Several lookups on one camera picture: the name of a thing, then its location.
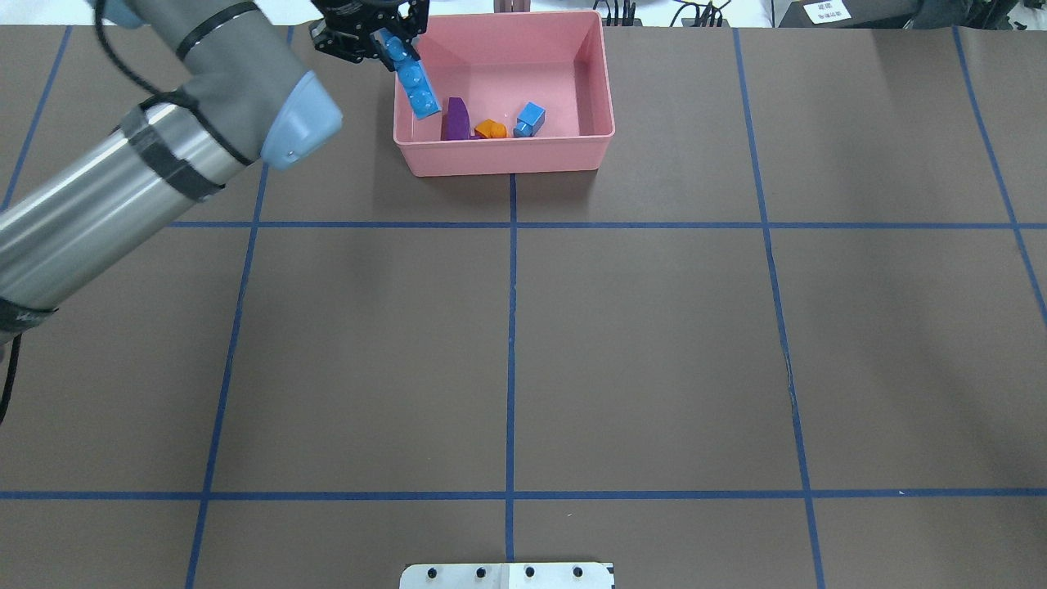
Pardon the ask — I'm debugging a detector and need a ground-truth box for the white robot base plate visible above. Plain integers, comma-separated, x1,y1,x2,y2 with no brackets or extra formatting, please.
398,560,616,588

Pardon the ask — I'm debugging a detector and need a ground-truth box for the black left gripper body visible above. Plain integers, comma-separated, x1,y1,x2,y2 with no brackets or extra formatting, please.
309,1,430,65

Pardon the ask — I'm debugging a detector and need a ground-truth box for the orange block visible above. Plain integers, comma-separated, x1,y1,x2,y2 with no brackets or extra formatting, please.
474,119,509,139

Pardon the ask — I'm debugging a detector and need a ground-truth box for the pink plastic box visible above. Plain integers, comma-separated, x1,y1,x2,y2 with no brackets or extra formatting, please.
392,12,616,178

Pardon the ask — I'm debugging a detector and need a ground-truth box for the small blue block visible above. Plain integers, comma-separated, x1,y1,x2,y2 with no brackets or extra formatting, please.
512,101,545,138

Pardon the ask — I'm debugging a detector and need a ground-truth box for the purple block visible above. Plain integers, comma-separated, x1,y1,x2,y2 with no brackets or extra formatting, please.
441,97,482,142

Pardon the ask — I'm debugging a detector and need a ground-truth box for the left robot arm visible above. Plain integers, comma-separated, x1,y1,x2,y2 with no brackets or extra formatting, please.
1,1,344,343

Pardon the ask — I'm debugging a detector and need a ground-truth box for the long blue block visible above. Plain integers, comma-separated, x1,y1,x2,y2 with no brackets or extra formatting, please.
379,29,443,120

